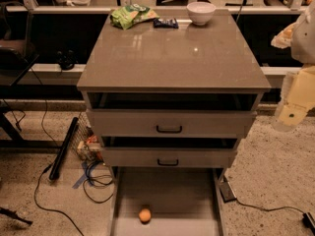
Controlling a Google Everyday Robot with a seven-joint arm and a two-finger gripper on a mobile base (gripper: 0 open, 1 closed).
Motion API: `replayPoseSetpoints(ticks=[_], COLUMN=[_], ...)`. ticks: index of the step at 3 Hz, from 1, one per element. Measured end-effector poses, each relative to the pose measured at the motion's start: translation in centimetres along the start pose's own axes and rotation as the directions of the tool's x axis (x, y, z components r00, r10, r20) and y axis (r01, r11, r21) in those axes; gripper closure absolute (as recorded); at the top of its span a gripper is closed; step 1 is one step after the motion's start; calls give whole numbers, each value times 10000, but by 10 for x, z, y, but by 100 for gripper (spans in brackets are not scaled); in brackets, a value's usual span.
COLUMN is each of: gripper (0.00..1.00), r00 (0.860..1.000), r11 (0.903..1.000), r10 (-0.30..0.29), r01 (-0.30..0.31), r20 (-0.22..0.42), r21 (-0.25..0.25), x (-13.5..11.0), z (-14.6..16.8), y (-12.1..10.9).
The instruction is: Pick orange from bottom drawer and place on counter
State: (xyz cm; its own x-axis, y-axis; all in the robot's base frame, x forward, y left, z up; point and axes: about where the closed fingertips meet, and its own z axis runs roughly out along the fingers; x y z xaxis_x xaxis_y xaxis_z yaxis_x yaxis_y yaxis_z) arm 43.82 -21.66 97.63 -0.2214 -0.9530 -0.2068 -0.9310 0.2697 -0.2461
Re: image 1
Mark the grey drawer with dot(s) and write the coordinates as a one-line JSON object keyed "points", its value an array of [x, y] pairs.
{"points": [[171, 123], [183, 202], [153, 157]]}

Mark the black power adapter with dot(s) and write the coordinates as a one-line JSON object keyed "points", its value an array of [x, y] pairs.
{"points": [[226, 192]]}

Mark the grey middle drawer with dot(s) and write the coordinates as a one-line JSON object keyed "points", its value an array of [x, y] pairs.
{"points": [[153, 157]]}

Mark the orange fruit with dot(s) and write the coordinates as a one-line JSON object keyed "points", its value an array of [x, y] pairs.
{"points": [[145, 215]]}

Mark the grey drawer cabinet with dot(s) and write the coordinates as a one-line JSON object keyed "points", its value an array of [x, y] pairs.
{"points": [[208, 68]]}

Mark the black bar on floor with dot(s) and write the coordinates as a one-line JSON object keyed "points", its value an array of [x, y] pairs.
{"points": [[55, 170]]}

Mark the small cluttered box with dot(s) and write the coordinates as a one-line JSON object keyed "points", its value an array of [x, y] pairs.
{"points": [[89, 149]]}

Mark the black round device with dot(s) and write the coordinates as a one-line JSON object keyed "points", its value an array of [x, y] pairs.
{"points": [[66, 61]]}

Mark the dark blue snack packet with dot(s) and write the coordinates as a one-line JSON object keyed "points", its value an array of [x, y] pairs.
{"points": [[166, 24]]}

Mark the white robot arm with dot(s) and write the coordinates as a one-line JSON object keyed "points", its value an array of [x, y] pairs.
{"points": [[302, 46]]}

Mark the grey top drawer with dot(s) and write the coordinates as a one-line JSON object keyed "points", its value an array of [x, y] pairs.
{"points": [[171, 123]]}

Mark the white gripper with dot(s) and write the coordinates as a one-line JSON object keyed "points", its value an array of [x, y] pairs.
{"points": [[304, 43]]}

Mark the black plug block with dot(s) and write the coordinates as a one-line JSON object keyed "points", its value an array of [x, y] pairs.
{"points": [[309, 221]]}

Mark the grey bottom drawer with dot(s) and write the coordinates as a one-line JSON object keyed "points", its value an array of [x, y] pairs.
{"points": [[183, 202]]}

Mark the green snack bag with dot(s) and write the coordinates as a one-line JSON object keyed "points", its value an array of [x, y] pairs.
{"points": [[129, 15]]}

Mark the black chair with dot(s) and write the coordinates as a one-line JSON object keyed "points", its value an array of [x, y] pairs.
{"points": [[16, 55]]}

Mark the white ceramic bowl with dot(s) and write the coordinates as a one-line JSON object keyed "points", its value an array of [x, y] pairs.
{"points": [[200, 12]]}

